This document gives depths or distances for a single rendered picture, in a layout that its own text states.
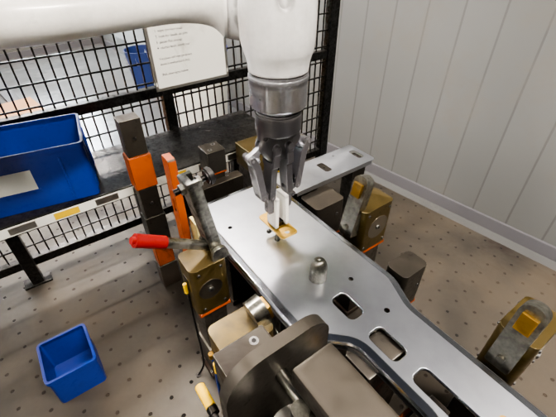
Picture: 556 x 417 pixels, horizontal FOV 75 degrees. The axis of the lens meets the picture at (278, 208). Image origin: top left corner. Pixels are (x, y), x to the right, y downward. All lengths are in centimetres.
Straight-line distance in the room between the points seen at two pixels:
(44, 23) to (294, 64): 32
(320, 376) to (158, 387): 62
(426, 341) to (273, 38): 49
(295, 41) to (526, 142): 196
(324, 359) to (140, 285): 82
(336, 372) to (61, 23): 52
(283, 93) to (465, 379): 48
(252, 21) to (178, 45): 59
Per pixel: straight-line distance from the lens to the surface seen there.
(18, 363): 111
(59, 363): 105
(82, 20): 60
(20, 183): 90
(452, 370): 63
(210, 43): 113
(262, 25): 51
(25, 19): 58
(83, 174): 89
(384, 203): 80
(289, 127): 57
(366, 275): 70
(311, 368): 37
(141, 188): 88
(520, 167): 242
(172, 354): 97
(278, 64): 52
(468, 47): 235
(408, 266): 75
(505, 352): 67
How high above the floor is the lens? 151
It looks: 38 degrees down
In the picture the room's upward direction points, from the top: straight up
